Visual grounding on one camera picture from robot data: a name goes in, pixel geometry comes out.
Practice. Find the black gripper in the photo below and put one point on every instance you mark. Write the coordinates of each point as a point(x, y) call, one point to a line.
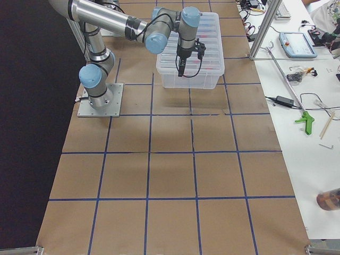
point(184, 52)

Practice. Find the clear ribbed box lid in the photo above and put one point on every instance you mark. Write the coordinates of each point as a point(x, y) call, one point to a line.
point(186, 33)

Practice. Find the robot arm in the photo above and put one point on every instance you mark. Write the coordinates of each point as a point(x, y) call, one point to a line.
point(93, 16)

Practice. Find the clear plastic storage box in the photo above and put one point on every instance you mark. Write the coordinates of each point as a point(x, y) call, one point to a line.
point(198, 74)

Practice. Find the black power adapter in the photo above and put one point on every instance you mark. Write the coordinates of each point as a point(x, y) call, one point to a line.
point(283, 101)

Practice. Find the white keyboard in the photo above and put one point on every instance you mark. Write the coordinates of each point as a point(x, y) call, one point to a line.
point(282, 13)

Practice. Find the robot teach pendant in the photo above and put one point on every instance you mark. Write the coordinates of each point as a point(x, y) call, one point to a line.
point(296, 45)

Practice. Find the long reach grabber tool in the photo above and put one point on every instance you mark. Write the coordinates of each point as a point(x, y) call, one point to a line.
point(305, 115)

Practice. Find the wooden chopsticks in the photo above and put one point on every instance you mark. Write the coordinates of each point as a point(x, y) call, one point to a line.
point(326, 125)

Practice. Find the metal hex key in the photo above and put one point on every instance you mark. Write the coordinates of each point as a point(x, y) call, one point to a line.
point(327, 146)

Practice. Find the brown cylindrical container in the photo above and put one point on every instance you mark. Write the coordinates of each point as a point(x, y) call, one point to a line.
point(328, 200)

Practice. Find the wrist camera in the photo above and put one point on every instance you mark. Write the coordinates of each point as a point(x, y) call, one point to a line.
point(200, 49)

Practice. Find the aluminium frame post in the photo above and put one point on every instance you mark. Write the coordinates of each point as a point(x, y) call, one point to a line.
point(270, 14)

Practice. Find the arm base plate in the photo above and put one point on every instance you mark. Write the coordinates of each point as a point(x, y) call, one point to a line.
point(108, 105)

